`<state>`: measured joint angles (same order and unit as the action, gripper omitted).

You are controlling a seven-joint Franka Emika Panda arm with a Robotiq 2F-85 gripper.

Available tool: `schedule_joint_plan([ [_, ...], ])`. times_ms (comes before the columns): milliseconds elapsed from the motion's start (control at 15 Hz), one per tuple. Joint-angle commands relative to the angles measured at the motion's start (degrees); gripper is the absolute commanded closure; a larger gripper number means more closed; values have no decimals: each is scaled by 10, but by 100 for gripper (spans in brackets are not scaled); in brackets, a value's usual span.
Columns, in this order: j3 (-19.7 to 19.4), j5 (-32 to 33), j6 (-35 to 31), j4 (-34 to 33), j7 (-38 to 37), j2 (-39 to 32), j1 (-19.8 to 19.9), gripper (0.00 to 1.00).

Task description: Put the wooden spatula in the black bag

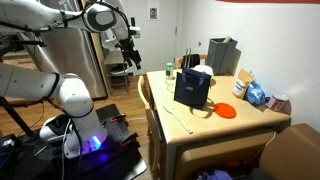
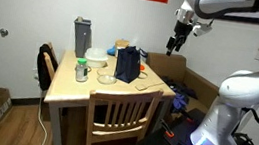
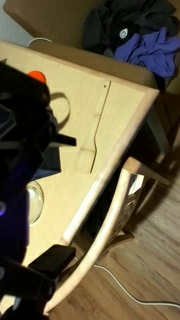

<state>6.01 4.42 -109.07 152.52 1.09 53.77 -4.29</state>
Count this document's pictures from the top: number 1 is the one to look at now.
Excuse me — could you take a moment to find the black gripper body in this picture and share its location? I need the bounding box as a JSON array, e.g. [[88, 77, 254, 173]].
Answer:
[[120, 39, 137, 61]]

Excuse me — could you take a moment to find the wooden spatula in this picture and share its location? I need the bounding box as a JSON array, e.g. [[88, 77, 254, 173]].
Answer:
[[163, 106, 193, 134]]

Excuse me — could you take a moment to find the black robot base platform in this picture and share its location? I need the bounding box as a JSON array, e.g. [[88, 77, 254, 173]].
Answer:
[[0, 104, 147, 180]]

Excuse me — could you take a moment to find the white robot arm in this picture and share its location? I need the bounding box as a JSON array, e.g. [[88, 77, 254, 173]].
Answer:
[[0, 0, 141, 159]]

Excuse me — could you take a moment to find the dark navy tote bag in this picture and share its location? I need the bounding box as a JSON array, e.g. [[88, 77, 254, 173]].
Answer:
[[174, 68, 211, 110]]

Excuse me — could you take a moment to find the blue plastic bag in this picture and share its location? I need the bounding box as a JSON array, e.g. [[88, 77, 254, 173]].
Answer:
[[245, 71, 265, 106]]

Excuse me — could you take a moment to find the green lid glass jar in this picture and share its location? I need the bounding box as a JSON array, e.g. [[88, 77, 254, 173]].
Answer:
[[166, 62, 174, 80]]

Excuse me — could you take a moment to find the wooden chair with jacket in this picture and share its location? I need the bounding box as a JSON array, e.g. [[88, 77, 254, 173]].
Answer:
[[175, 47, 207, 69]]

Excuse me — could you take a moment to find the wooden chair near side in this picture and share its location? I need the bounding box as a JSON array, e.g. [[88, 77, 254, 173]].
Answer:
[[138, 75, 162, 171]]

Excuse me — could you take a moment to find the stainless steel refrigerator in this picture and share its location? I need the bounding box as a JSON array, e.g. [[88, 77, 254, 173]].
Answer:
[[31, 0, 108, 100]]

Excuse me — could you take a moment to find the white plastic bowl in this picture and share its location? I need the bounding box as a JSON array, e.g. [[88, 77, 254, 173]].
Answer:
[[193, 65, 214, 77]]

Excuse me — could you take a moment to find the grey plastic bin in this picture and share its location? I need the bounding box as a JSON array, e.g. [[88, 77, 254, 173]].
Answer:
[[206, 37, 237, 75]]

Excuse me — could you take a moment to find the orange round silicone mat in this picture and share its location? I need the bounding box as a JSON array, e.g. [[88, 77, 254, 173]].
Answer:
[[208, 103, 237, 119]]

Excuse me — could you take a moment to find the wooden dining table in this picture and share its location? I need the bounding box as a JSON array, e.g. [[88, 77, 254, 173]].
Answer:
[[147, 70, 291, 180]]

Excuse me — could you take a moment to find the purple clothes pile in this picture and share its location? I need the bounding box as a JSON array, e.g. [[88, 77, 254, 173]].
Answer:
[[196, 170, 232, 180]]

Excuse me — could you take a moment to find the pink lidded jar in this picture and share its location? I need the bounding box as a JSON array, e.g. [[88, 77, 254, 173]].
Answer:
[[266, 94, 288, 111]]

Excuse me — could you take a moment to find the small wall photo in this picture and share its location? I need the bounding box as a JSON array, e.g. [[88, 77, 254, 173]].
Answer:
[[149, 7, 158, 20]]

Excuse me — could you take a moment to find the red wall banner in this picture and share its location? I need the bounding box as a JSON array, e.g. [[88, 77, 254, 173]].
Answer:
[[216, 0, 320, 4]]

